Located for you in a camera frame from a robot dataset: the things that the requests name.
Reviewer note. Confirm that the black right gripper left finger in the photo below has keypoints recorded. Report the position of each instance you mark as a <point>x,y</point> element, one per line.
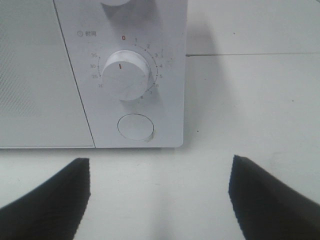
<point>51,211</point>

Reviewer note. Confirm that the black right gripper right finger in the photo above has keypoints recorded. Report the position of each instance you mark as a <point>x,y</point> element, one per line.
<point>268,209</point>

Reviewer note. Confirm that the white microwave door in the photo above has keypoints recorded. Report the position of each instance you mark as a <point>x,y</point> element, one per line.
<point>40,105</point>

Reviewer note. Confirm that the white microwave oven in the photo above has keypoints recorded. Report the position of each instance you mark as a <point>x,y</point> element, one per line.
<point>155,29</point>

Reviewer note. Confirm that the white lower timer knob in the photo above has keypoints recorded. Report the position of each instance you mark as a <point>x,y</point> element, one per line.
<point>125,75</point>

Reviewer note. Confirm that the white upper microwave knob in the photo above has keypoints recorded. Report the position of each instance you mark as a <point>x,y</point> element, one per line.
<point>114,3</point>

